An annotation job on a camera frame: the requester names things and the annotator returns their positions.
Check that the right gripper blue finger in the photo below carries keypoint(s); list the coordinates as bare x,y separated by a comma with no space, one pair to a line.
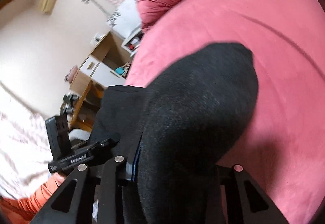
133,154

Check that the black knitted garment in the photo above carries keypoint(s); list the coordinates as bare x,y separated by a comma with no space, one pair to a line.
183,122

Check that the orange sleeve forearm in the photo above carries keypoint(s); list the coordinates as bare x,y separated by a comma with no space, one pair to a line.
24,209

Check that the blue grey chair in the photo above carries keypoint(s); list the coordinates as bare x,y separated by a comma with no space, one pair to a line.
79,134

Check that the black gadgets on table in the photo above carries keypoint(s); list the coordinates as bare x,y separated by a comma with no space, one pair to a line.
68,102

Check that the ship pattern curtain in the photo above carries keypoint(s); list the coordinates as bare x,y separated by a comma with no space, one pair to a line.
37,51

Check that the brown wooden side table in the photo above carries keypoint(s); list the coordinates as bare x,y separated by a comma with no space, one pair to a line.
86,107

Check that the pink item on cabinet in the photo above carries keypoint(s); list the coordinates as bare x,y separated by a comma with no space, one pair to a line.
71,75

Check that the wood and white cabinet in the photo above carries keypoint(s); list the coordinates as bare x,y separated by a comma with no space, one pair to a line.
100,65

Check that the teal object in cabinet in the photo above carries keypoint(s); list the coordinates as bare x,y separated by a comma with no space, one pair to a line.
120,70

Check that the white grey nightstand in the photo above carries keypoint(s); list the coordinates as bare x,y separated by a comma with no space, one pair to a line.
133,41

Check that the pink bed cover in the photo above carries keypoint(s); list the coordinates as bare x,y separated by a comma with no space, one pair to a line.
283,149

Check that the white wall socket on desk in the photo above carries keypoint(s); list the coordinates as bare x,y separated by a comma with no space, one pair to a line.
97,39

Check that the wall power strip with cable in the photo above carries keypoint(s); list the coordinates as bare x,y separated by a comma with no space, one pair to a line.
99,6

